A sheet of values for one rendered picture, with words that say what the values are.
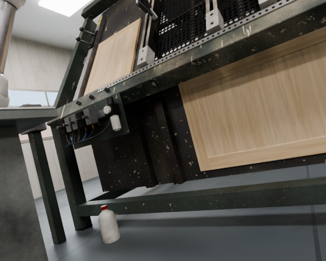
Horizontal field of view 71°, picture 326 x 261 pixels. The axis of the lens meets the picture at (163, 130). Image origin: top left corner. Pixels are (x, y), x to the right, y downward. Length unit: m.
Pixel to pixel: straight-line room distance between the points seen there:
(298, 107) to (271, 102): 0.12
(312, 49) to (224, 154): 0.64
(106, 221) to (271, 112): 1.05
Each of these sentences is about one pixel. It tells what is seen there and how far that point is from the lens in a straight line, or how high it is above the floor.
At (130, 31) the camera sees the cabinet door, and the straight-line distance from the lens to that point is 1.81.
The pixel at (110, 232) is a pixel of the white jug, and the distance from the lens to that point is 1.44.
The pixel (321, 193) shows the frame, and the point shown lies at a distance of 1.09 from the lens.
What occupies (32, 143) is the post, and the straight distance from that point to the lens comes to 1.75.
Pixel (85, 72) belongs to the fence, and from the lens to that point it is 1.88.
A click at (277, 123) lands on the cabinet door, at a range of 1.26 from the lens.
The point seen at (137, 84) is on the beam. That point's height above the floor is 0.81.
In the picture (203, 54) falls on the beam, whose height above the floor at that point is 0.82.
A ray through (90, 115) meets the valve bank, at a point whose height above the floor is 0.72.
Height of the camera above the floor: 0.49
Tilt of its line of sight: 2 degrees up
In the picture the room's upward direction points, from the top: 14 degrees counter-clockwise
